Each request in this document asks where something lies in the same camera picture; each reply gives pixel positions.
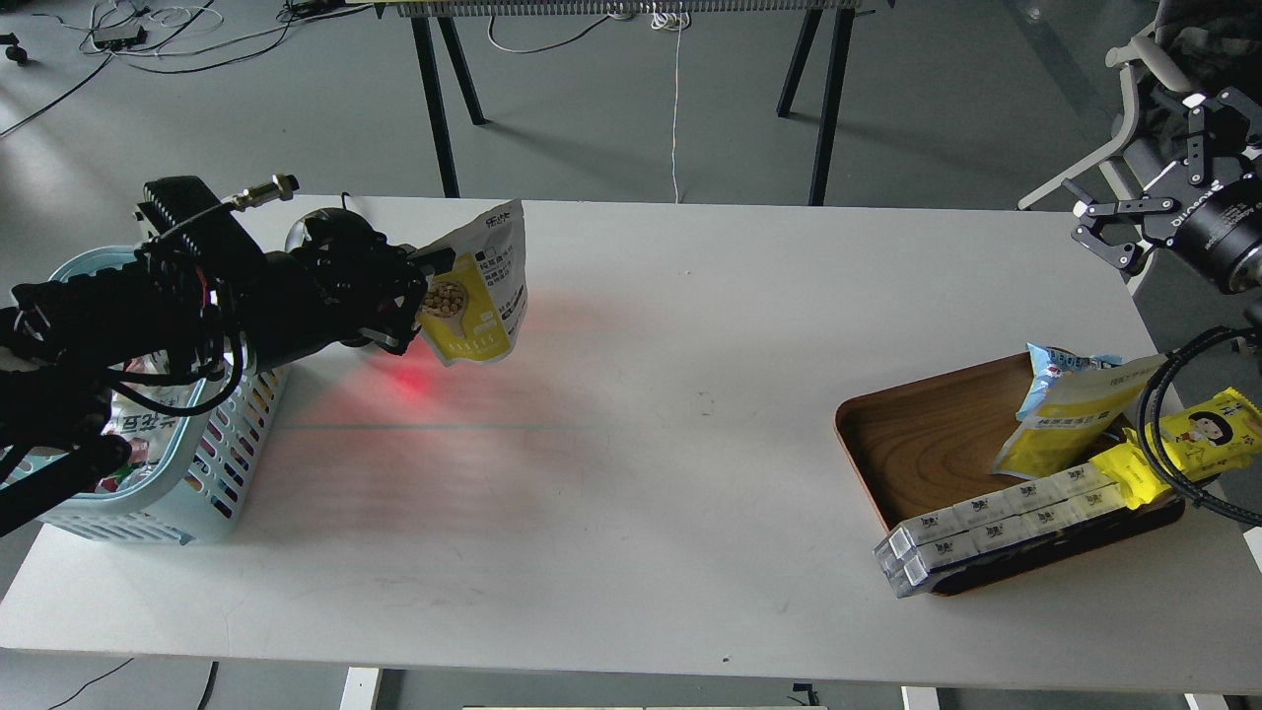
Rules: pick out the clear pack white boxes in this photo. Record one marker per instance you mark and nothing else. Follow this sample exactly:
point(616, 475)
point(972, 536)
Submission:
point(997, 534)

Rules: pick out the blue yellow snack bag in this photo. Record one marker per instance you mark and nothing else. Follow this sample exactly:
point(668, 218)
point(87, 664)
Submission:
point(1071, 401)

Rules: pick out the red white snack in basket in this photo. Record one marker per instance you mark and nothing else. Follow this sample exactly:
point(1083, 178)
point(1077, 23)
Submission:
point(149, 433)

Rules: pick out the light blue plastic basket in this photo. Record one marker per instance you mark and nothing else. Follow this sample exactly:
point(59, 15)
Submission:
point(222, 434)

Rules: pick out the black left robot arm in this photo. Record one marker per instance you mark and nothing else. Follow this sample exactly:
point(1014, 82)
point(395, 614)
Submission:
point(177, 328)

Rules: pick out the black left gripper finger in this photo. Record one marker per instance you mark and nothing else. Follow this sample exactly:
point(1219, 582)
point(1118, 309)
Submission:
point(431, 262)

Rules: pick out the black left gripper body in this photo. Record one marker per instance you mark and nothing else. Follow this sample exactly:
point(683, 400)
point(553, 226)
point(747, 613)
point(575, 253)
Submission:
point(397, 300)

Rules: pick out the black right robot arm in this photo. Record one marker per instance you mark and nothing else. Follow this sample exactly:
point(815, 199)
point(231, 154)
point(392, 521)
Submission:
point(1152, 399)

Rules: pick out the brown wooden tray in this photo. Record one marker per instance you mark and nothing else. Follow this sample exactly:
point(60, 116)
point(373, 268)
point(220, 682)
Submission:
point(929, 444)

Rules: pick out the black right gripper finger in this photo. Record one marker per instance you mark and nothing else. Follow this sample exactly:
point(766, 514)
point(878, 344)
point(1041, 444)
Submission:
point(1118, 232)
point(1196, 143)

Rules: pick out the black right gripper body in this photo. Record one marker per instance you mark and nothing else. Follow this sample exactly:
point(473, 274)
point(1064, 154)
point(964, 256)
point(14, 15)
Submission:
point(1214, 226)

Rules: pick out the black barcode scanner red window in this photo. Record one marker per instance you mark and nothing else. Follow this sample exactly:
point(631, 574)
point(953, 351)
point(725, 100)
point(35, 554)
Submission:
point(334, 248)

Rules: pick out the yellow white bean snack pouch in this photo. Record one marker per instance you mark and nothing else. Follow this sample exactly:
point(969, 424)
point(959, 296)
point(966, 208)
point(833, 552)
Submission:
point(475, 313)

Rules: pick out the yellow cartoon snack bar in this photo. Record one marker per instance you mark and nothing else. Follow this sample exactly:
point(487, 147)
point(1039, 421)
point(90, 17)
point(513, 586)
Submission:
point(1219, 435)

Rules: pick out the black power adapter on floor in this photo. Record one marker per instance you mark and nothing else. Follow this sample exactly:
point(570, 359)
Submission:
point(112, 39)

